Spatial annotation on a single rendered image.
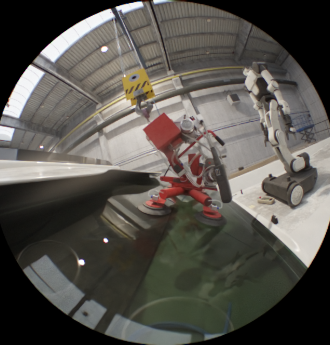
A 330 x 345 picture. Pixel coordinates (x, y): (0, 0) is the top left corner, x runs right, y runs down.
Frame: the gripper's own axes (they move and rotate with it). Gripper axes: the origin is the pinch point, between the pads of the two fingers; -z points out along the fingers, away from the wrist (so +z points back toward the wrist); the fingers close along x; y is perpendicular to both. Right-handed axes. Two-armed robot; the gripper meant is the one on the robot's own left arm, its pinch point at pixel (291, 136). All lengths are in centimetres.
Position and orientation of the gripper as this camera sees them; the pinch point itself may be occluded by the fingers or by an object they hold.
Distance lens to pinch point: 125.0
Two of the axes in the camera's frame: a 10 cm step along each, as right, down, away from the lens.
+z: -1.1, -9.9, -0.2
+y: -3.1, 0.5, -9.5
